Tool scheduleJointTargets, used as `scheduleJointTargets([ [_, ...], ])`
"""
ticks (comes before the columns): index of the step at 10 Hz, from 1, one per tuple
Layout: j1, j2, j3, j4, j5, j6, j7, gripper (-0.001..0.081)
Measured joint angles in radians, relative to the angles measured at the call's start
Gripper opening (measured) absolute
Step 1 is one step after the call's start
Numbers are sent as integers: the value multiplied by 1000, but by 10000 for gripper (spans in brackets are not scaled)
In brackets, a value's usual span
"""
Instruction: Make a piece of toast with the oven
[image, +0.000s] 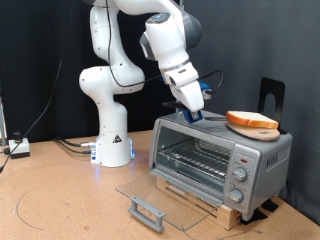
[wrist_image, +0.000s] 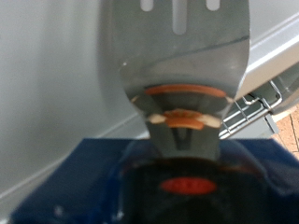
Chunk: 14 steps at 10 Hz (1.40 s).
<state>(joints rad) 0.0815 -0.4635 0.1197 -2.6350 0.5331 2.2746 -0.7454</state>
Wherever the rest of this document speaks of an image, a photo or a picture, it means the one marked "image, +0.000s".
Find black foam pad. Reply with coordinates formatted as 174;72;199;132
239;208;269;226
260;199;280;213

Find emergency stop button box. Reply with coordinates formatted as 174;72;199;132
8;131;31;160

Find wire oven rack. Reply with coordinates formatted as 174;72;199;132
157;137;232;182

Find vertical metal pole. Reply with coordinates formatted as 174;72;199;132
175;0;185;113

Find glass oven door with handle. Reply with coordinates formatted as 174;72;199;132
115;167;225;234

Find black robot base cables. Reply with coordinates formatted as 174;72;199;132
53;135;98;156

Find black metal bookend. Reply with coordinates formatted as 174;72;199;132
257;77;287;135

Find slotted wooden block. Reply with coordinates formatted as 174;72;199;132
155;176;243;232

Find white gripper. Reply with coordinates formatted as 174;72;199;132
160;59;205;121

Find black camera cable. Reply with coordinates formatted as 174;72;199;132
104;0;225;95

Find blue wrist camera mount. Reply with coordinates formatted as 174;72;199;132
198;80;212;101

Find white bread slice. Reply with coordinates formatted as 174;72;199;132
225;110;280;130

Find long black hanging cable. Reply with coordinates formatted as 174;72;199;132
0;0;74;174

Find metal frame post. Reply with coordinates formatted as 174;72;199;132
0;96;7;147

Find silver oven knob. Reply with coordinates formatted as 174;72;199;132
227;188;245;204
232;167;249;183

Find round wooden cutting board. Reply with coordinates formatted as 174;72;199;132
225;120;281;142

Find silver toaster oven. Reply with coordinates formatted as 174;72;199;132
148;107;294;222

